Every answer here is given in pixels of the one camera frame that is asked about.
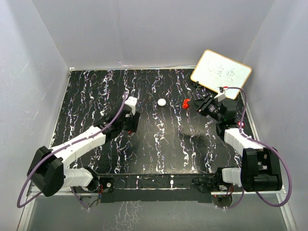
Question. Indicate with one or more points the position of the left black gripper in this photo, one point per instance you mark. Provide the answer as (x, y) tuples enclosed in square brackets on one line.
[(132, 127)]

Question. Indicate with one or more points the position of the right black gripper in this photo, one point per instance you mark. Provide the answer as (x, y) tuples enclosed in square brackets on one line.
[(198, 104)]

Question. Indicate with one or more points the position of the red ball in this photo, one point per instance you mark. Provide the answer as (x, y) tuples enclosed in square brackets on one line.
[(185, 104)]

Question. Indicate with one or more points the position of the white earbud charging case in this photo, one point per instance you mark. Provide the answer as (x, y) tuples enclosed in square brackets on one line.
[(161, 102)]

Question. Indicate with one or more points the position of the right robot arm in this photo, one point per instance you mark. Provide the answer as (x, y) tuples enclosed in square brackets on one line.
[(260, 168)]

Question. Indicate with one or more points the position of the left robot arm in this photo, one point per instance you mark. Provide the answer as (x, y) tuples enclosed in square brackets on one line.
[(50, 170)]

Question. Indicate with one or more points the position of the small whiteboard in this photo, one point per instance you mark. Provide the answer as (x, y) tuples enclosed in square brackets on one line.
[(215, 70)]

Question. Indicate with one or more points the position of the red emergency stop button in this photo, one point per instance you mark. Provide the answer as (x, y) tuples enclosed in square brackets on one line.
[(241, 124)]

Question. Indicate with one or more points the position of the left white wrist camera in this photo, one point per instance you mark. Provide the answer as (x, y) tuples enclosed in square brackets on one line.
[(131, 102)]

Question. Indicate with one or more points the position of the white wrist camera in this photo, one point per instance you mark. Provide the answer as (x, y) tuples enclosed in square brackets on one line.
[(221, 93), (131, 102)]

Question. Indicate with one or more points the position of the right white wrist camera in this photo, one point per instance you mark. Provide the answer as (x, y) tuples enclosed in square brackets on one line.
[(221, 93)]

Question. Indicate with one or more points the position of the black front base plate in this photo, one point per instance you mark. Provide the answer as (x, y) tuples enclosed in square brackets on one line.
[(161, 187)]

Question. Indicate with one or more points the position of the aluminium frame rail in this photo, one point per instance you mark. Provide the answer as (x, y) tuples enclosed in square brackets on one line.
[(153, 203)]

